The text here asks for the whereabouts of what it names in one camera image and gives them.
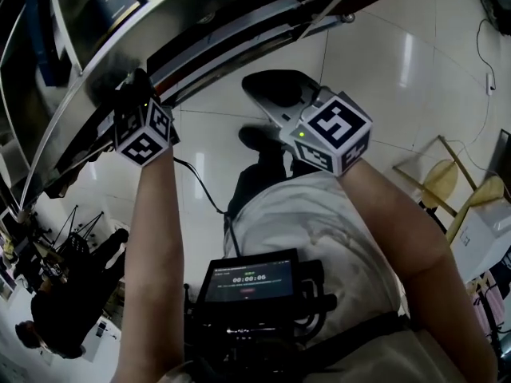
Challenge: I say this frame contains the white box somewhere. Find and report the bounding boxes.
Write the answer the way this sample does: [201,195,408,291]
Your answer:
[450,200,511,283]

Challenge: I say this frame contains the white floor cable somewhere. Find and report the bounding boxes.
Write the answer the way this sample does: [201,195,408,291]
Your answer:
[437,17,500,167]

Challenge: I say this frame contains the person's black trousers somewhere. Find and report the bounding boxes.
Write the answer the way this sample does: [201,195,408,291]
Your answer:
[228,149,299,219]

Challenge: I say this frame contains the person's right forearm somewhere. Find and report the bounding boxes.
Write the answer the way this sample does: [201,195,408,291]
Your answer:
[338,160,498,383]

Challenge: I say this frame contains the black body strap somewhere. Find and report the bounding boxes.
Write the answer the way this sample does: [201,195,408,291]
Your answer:
[303,311,412,370]

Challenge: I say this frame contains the black tripod stand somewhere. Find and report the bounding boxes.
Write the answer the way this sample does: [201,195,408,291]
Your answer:
[50,204,105,257]

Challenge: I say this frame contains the dark blue box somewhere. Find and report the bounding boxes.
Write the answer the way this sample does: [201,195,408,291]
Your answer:
[24,0,61,88]

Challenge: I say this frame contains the black chest monitor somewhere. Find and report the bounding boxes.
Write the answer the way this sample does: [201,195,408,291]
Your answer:
[197,248,301,305]

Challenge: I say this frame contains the metal shelf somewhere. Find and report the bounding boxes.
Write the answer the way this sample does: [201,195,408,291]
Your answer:
[0,0,438,219]

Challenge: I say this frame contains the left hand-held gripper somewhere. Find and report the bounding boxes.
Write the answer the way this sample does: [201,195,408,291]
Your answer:
[113,69,180,168]

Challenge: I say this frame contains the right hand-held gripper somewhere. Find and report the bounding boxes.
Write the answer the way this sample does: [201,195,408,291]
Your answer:
[242,70,374,177]

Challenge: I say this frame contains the person's left forearm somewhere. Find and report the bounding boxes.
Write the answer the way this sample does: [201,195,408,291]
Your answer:
[118,148,185,383]

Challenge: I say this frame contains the person's black shoe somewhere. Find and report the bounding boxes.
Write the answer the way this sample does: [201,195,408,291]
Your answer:
[238,125,285,152]

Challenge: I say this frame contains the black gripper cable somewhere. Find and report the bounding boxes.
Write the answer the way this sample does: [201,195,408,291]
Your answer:
[172,156,243,257]

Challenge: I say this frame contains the black chest rig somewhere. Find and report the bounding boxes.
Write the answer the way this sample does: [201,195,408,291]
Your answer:
[182,259,340,374]

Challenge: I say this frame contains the pink cloth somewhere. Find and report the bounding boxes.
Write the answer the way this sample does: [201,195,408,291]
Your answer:
[465,271,511,354]

